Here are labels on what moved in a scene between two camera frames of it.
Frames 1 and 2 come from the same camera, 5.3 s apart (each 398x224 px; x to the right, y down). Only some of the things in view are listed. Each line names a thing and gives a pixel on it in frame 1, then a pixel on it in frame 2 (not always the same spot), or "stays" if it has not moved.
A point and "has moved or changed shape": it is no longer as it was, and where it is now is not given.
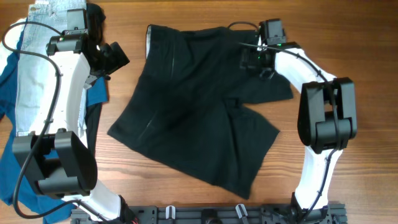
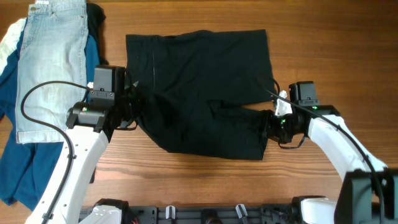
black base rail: [221, 214] stays
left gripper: [117, 59] → [131, 89]
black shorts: [186, 104] has moved or changed shape
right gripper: [252, 62] → [270, 125]
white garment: [11, 38] stays
